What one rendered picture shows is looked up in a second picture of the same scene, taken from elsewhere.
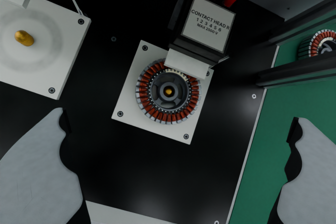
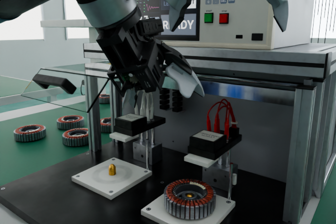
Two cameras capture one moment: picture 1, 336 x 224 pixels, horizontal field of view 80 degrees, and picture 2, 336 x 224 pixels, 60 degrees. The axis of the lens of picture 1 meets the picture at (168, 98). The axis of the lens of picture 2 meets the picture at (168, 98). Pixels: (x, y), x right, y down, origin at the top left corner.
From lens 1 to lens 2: 0.56 m
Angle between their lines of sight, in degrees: 78
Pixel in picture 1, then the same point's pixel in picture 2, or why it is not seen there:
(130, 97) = (160, 203)
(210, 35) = (208, 137)
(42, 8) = (128, 165)
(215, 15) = (212, 134)
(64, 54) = (128, 180)
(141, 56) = not seen: hidden behind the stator
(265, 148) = not seen: outside the picture
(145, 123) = (165, 217)
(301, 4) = not seen: hidden behind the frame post
